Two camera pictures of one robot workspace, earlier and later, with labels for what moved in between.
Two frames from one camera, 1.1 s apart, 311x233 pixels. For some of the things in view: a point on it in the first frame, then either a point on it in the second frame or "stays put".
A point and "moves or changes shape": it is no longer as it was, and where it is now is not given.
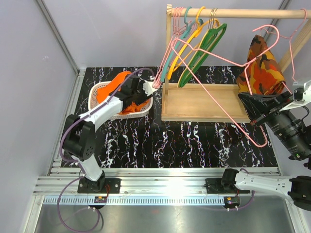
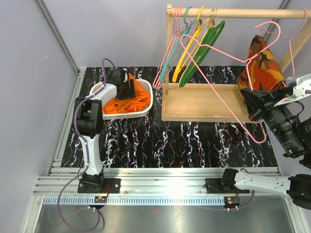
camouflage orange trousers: x=263 y=74 stays put
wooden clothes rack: x=217 y=102 stays put
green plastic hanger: x=213 y=38 stays put
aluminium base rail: x=140 y=186 stays put
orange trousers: x=104 y=93 moves or changes shape
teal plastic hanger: x=190 y=26 stays put
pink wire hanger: x=181 y=41 to x=262 y=141
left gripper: x=140 y=86 to x=130 y=92
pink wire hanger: x=289 y=38 stays put
